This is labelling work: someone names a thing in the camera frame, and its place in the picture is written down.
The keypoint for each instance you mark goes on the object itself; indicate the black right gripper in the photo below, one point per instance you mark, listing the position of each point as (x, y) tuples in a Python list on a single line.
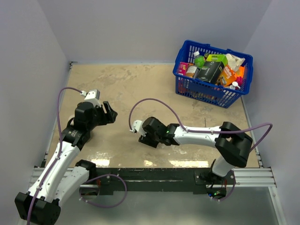
[(148, 141)]

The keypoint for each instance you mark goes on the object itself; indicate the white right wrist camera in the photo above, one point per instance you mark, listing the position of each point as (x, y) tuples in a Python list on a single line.
[(136, 127)]

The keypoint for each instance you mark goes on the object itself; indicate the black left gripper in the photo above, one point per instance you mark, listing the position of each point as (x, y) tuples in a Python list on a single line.
[(109, 116)]

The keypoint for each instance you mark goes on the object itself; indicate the bright orange package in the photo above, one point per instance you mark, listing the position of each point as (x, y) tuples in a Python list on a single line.
[(240, 72)]

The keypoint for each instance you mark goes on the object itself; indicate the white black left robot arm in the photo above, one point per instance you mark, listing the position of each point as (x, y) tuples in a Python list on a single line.
[(42, 203)]

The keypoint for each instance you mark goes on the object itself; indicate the beige round paddle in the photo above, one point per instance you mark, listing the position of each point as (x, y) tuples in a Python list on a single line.
[(71, 118)]

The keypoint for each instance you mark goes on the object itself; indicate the black green razor box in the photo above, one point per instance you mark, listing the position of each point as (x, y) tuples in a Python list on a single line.
[(212, 68)]

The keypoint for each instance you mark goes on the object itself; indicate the orange razor package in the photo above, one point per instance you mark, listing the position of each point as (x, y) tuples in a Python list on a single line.
[(227, 77)]

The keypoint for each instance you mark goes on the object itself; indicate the green bottle white cap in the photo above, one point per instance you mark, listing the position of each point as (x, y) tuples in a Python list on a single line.
[(199, 59)]

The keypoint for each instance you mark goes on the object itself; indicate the white crumpled bag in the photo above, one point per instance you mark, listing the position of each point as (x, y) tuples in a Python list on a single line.
[(234, 62)]

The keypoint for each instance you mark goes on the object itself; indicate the blue plastic basket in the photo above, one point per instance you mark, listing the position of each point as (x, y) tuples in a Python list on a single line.
[(206, 92)]

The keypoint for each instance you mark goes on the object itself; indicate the pink box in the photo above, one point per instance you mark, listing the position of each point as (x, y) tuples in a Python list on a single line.
[(182, 68)]

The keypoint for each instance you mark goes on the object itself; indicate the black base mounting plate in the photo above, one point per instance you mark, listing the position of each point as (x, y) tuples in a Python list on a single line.
[(193, 180)]

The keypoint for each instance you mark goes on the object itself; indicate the orange jar white label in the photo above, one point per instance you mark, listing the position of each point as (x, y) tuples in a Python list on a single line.
[(192, 71)]

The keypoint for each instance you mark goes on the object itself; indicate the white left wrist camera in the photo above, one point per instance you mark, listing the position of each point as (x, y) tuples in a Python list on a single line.
[(92, 96)]

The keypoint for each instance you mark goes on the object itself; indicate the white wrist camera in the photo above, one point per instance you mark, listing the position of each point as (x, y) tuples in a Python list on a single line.
[(136, 127), (92, 96)]

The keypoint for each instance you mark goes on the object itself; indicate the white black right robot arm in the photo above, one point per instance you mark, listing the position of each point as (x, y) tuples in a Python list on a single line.
[(233, 144)]

